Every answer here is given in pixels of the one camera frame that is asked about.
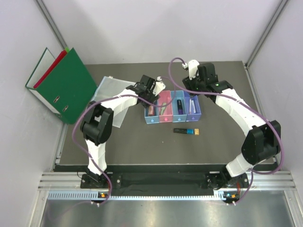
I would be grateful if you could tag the green lever arch binder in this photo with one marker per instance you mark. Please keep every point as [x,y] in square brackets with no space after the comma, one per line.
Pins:
[67,90]

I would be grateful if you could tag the red folder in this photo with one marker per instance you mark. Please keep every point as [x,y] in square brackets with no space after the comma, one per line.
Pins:
[57,60]

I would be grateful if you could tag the clear mesh zipper pouch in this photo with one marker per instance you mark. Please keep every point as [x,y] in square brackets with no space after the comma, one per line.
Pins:
[108,88]

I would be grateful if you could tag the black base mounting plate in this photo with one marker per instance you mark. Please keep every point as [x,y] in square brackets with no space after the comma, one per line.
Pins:
[194,175]

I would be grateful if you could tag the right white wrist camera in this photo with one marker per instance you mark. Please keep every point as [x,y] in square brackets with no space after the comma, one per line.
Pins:
[192,68]

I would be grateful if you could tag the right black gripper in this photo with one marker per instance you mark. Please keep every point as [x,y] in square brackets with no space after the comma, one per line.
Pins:
[189,83]

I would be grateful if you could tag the white blue whiteboard marker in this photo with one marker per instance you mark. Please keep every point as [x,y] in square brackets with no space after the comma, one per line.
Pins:
[193,107]

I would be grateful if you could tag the green highlighter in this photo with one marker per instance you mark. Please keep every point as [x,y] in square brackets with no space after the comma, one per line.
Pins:
[162,110]

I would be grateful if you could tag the light blue drawer bin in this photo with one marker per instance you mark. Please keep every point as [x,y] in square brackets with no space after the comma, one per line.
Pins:
[179,94]
[151,119]

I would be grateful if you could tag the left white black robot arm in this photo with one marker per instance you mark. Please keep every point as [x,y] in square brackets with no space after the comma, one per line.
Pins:
[97,123]

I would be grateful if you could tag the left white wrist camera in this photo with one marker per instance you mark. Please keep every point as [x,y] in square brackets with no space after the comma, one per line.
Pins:
[159,86]

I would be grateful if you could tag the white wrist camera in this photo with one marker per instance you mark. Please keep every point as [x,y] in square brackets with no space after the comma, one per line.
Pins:
[192,68]
[159,86]

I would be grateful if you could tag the purple capped black highlighter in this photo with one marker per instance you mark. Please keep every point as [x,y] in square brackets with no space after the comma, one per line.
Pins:
[180,108]

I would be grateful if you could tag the white peach pencil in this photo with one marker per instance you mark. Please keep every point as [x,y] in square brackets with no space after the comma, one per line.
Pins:
[190,106]

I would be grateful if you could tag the pink capped crayon tube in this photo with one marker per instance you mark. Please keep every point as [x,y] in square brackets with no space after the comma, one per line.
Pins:
[151,111]

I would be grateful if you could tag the slotted grey cable duct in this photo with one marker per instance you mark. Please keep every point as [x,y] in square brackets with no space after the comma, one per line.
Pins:
[100,195]

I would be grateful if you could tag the right aluminium corner post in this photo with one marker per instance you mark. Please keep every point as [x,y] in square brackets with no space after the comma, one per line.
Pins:
[264,35]

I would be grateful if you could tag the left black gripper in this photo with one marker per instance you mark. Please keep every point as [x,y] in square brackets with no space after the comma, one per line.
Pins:
[153,98]

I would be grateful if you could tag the left aluminium corner post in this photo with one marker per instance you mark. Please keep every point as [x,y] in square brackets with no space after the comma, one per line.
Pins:
[51,23]

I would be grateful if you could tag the aluminium corner post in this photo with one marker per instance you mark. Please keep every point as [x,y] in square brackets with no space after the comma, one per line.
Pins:
[264,35]
[51,23]

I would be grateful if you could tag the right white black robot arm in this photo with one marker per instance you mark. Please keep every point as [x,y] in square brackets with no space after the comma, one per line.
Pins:
[262,138]

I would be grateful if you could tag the pink drawer bin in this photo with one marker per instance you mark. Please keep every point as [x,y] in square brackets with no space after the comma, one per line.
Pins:
[165,111]

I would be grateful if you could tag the blue capped black highlighter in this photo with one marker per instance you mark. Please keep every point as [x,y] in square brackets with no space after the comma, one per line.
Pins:
[184,131]

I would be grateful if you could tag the purple drawer bin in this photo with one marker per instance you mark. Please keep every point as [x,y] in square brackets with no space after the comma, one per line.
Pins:
[192,117]

